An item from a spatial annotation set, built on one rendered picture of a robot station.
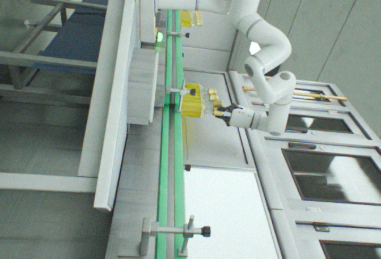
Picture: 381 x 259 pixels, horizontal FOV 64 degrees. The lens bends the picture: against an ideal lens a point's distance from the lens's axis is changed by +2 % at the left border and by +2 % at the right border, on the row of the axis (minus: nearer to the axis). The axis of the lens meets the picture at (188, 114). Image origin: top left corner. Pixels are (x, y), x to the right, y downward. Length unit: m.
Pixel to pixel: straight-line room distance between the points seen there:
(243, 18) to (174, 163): 0.58
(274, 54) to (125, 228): 0.74
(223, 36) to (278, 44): 6.62
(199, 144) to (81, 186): 0.71
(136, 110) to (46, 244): 0.51
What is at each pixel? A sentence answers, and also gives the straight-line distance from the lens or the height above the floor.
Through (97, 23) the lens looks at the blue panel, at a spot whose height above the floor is 0.49.
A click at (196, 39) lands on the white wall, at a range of 7.69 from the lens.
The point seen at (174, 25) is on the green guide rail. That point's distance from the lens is 1.96.
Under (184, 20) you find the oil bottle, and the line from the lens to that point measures 2.40.
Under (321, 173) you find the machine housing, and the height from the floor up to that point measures 1.67.
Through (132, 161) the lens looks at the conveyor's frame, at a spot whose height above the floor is 0.79.
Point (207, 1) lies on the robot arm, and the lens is 1.22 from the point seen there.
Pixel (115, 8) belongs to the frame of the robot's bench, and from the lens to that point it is 1.13.
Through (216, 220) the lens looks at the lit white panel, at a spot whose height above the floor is 1.11.
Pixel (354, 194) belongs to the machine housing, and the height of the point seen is 1.78.
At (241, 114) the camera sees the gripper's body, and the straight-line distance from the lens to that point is 1.42.
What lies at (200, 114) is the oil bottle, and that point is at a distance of 1.42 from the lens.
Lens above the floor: 0.84
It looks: 7 degrees up
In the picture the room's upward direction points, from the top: 95 degrees clockwise
